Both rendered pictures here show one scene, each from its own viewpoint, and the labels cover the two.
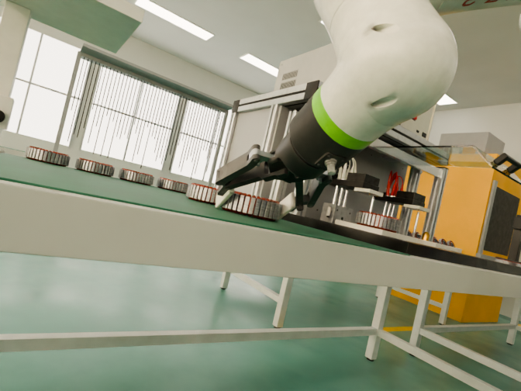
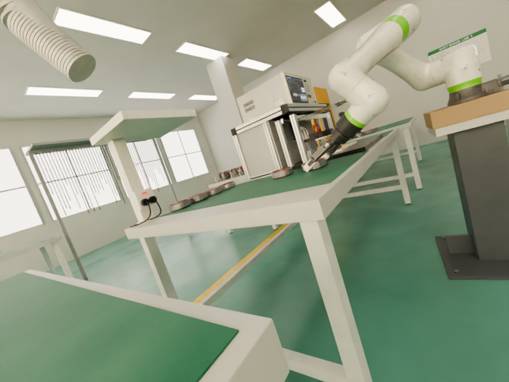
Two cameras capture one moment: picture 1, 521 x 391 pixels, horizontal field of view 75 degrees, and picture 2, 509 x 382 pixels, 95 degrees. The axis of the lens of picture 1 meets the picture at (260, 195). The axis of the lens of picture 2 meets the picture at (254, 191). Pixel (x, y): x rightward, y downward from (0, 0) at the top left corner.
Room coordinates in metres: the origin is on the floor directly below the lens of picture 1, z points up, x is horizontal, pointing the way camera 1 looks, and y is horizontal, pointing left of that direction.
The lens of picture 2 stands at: (-0.31, 0.62, 0.87)
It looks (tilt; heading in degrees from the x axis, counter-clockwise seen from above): 7 degrees down; 343
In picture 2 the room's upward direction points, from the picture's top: 18 degrees counter-clockwise
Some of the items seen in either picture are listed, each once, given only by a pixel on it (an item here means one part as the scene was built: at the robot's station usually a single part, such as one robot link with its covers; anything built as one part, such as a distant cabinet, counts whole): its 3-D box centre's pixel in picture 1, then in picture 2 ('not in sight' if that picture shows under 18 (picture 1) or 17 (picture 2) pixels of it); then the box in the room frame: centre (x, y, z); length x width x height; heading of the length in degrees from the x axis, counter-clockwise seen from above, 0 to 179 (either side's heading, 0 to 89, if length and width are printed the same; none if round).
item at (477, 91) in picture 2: not in sight; (480, 90); (0.41, -0.84, 0.86); 0.26 x 0.15 x 0.06; 47
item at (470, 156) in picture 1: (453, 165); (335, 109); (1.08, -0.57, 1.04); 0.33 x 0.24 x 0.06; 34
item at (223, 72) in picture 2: not in sight; (242, 130); (5.17, -1.27, 1.65); 0.50 x 0.45 x 3.30; 34
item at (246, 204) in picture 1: (250, 205); (313, 164); (0.62, 0.01, 0.77); 0.11 x 0.11 x 0.04
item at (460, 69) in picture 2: not in sight; (457, 70); (0.46, -0.80, 0.98); 0.16 x 0.13 x 0.19; 4
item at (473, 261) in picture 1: (395, 241); (336, 151); (0.97, -0.41, 0.76); 0.64 x 0.47 x 0.02; 124
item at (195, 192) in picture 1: (212, 195); (282, 172); (0.78, 0.11, 0.77); 0.11 x 0.11 x 0.04
